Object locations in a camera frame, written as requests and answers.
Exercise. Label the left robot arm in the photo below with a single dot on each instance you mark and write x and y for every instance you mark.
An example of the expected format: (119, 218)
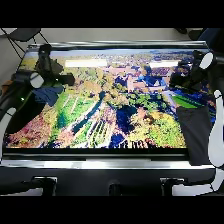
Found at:
(9, 100)

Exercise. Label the olive green garment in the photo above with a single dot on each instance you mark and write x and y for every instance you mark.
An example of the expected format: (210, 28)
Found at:
(56, 67)

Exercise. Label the blue garment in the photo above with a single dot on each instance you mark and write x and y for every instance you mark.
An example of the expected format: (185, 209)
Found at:
(48, 94)

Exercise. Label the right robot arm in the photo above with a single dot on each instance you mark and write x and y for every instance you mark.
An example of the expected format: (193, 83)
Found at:
(217, 140)

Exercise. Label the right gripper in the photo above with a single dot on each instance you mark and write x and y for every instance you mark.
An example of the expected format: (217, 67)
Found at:
(179, 81)

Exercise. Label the black chair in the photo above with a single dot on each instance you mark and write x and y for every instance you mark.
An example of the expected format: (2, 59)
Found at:
(23, 34)

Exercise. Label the dark grey garment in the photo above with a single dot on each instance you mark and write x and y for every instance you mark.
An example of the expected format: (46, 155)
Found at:
(195, 136)

